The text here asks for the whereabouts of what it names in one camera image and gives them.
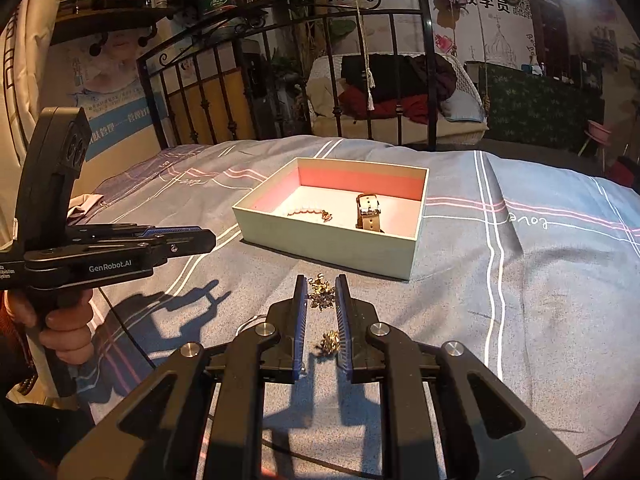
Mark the black metal bed frame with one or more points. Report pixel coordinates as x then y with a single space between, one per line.
430 110

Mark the pale green box pink inside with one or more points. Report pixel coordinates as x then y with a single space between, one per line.
325 240

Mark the red bin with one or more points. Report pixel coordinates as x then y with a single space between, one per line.
625 170

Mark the green patterned counter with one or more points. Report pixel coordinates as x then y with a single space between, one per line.
540 105

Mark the pink stool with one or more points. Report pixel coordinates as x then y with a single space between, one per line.
597 130

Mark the dark wooden wall shelf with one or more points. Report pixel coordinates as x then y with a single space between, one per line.
100 25

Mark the white wicker swing chair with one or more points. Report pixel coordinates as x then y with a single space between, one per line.
322 80

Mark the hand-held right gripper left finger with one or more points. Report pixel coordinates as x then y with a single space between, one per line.
300 325

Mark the cream printed cloth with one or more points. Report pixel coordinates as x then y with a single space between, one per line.
30 85

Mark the hanging grey cloth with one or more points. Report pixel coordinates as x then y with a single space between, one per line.
447 5

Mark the small gold jewelry piece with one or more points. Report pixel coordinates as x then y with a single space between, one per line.
329 344

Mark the red garment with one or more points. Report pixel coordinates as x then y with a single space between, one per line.
395 107

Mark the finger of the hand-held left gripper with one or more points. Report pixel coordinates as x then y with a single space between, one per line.
170 232
190 245

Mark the dark clothes pile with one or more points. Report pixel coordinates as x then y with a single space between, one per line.
390 72

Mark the red telephone booth cabinet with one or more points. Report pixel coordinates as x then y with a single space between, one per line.
550 25

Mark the person's left hand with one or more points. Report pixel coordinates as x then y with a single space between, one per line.
67 330

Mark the green round tin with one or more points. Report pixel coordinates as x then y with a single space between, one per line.
216 2

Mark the white cloth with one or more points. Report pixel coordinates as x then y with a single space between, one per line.
85 207

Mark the blue-grey striped bed blanket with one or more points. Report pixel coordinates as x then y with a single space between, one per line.
500 285

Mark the blue-grey pillow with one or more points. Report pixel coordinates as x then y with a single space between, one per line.
465 107

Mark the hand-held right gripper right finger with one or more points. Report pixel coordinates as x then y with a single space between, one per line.
344 330

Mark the face wall poster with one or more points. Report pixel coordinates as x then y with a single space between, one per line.
115 75

